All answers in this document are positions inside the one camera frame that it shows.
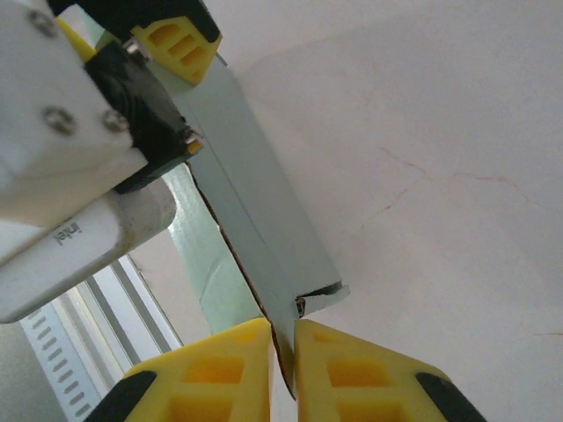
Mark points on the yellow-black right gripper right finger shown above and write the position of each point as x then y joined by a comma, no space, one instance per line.
352,378

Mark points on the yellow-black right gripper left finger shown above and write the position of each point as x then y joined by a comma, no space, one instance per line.
211,378

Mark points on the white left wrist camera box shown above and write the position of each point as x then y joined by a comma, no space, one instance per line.
44,154

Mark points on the white paper box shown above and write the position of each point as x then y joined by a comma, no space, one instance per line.
259,206

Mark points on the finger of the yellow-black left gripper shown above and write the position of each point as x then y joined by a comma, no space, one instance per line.
77,41
180,48

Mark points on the long aluminium base rail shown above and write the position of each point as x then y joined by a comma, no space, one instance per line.
132,316

